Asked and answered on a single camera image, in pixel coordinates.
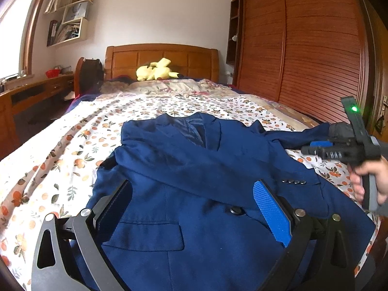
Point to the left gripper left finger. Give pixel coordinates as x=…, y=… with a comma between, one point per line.
x=69, y=254

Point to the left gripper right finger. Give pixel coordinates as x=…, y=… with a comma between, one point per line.
x=330, y=265

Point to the navy blue suit jacket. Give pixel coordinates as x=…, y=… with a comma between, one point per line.
x=192, y=222

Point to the wooden bedroom door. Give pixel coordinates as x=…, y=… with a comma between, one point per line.
x=379, y=38

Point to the orange floral bed sheet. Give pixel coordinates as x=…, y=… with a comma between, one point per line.
x=56, y=169

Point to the wooden louvred wardrobe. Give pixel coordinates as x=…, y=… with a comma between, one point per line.
x=304, y=54

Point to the wooden desk along window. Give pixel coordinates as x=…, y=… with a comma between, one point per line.
x=19, y=99

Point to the pink floral quilt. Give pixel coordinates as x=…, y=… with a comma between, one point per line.
x=185, y=87

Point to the red bowl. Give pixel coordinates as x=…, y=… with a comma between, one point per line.
x=54, y=73

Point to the yellow Pikachu plush toy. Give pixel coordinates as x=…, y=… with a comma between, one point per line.
x=156, y=71

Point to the wooden bed headboard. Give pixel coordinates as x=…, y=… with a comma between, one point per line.
x=187, y=60

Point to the dark pouch hanging on handle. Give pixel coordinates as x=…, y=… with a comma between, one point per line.
x=380, y=124

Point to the metal door handle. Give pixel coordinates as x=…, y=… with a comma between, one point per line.
x=384, y=106

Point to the window with wooden frame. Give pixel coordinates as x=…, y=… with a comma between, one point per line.
x=18, y=23

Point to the white wall shelf unit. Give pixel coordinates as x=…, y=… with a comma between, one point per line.
x=71, y=23

